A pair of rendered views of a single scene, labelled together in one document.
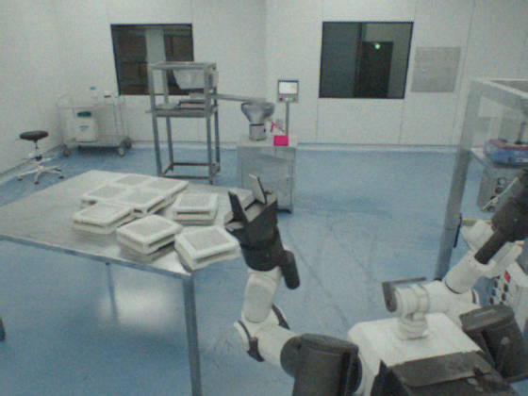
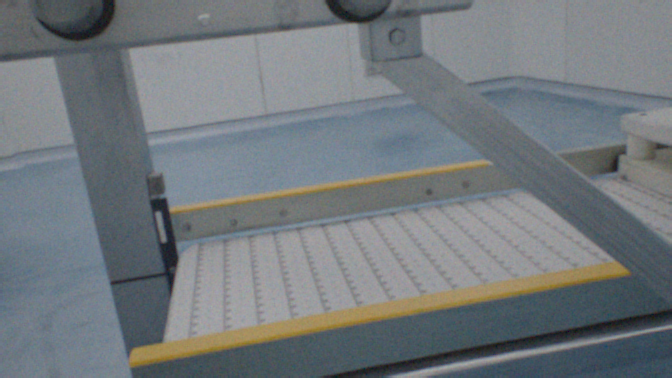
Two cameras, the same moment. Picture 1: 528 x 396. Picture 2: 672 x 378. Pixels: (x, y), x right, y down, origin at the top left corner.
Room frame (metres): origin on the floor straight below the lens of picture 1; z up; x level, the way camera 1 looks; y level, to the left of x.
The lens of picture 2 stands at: (1.57, -1.13, 1.03)
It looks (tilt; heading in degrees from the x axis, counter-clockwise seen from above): 18 degrees down; 342
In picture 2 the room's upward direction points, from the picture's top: 6 degrees counter-clockwise
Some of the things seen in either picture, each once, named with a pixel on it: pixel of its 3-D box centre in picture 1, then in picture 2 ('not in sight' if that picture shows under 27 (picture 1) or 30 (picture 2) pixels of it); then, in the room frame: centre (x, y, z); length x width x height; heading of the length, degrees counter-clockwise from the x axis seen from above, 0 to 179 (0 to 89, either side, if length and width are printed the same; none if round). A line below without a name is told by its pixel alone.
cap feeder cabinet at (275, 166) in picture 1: (267, 173); not in sight; (4.43, -0.07, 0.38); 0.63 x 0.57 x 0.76; 87
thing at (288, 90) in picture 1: (287, 108); not in sight; (4.56, -0.29, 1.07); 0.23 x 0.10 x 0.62; 87
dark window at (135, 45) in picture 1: (154, 60); not in sight; (7.10, 1.73, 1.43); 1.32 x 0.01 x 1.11; 87
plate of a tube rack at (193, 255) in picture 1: (206, 240); not in sight; (1.80, 0.27, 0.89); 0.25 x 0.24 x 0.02; 120
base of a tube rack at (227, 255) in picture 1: (206, 250); not in sight; (1.80, 0.27, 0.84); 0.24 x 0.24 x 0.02; 30
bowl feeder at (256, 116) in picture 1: (263, 122); not in sight; (4.48, -0.03, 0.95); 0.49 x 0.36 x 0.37; 87
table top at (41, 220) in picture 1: (127, 209); not in sight; (2.37, 0.83, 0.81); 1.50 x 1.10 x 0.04; 70
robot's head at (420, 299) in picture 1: (418, 304); not in sight; (0.74, -0.34, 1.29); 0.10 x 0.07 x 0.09; 102
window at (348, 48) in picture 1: (364, 61); not in sight; (6.90, -1.63, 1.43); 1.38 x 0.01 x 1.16; 87
